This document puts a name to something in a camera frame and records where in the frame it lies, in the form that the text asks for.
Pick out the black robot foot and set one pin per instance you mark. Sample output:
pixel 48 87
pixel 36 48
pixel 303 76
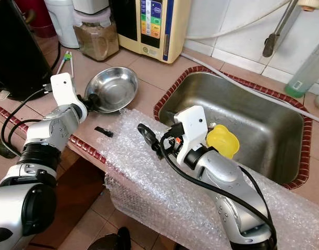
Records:
pixel 110 239

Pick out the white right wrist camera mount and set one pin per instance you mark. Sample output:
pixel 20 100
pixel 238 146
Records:
pixel 193 122

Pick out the yellow plastic bowl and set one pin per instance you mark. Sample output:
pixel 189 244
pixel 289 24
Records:
pixel 224 140

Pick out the beige water ioniser appliance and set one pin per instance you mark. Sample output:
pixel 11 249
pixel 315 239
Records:
pixel 151 26

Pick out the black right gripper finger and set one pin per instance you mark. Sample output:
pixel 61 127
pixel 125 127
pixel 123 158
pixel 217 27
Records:
pixel 172 117
pixel 149 135

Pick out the white plastic jug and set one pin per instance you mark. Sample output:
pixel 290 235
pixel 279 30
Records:
pixel 63 26

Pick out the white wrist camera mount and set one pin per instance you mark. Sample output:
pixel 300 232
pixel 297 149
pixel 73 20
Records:
pixel 193 122
pixel 63 88

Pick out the white green kitchen tongs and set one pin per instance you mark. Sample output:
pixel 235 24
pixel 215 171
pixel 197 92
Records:
pixel 68 56

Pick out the clear jar brown contents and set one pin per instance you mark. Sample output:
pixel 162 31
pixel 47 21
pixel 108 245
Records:
pixel 96 44

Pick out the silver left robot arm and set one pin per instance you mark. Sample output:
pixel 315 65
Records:
pixel 55 130

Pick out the clear bubble wrap sheet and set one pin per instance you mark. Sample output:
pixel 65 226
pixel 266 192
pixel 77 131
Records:
pixel 154 198

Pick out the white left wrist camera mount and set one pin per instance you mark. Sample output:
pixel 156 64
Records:
pixel 63 88

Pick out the stainless steel bowl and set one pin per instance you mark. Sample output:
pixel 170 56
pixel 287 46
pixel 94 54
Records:
pixel 112 88

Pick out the large steel sink basin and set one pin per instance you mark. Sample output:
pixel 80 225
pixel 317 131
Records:
pixel 258 120

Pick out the dark green cucumber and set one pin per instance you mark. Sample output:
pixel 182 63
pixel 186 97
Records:
pixel 3 148

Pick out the short black tape strip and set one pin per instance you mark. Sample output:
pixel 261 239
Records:
pixel 103 132

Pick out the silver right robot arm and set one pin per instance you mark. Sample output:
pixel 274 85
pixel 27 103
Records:
pixel 227 177

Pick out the green translucent bottle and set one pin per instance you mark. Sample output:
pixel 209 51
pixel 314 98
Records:
pixel 303 78

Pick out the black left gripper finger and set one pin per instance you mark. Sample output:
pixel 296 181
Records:
pixel 90 102

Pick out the red plastic container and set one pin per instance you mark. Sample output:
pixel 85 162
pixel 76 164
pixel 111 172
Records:
pixel 32 10

